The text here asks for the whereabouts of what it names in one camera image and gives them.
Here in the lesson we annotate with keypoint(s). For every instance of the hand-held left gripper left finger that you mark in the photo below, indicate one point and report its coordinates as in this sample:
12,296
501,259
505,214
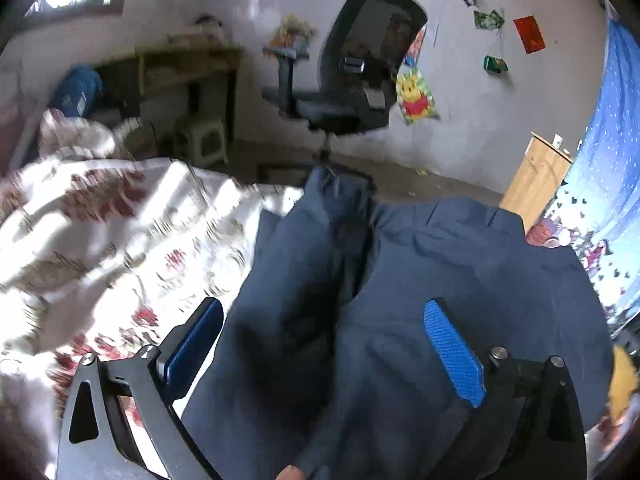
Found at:
195,340

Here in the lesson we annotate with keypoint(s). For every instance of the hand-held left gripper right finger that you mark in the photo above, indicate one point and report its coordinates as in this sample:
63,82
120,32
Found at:
455,355

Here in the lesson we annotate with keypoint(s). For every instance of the dark navy padded jacket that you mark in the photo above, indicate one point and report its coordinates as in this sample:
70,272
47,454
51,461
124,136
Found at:
400,285

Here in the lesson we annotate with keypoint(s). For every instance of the floral white bedsheet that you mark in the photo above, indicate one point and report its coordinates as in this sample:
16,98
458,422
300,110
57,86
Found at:
100,240

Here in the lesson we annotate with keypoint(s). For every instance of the wooden cabinet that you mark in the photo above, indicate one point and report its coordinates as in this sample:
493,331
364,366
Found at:
535,180

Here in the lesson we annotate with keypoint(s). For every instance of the pale plastic stool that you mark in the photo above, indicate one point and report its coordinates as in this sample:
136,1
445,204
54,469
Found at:
200,137

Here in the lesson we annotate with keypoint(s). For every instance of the white cup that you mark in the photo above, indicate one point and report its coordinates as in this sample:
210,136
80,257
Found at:
557,141

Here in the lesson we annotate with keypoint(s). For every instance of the blue printed curtain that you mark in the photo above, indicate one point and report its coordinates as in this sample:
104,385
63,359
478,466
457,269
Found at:
605,160

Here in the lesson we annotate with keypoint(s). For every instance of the wooden desk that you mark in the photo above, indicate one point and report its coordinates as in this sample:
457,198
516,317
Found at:
185,67

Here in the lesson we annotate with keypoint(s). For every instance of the blue bag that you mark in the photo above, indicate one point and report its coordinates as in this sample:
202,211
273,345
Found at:
75,92

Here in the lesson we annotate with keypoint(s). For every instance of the black mesh office chair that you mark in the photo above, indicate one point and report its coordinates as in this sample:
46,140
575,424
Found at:
365,60

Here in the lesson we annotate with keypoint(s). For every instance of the dark item on desk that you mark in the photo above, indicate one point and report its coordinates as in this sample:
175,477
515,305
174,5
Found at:
209,22

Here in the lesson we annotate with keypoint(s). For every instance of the yellow bear wall poster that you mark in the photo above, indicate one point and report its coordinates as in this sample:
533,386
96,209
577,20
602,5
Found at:
415,97

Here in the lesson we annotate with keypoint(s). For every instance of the green wall packet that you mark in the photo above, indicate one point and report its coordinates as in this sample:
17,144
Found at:
495,64

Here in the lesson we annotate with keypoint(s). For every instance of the colourful cartoon wall poster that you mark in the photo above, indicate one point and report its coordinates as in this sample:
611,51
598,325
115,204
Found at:
417,47

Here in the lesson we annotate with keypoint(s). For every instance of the faded colourful wall picture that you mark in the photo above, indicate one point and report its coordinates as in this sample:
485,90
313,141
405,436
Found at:
292,32

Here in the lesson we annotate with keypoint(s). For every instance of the red wall paper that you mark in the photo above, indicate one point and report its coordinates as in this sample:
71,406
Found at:
530,35

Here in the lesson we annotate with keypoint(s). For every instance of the green wall picture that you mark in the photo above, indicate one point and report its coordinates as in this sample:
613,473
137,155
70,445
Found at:
489,20

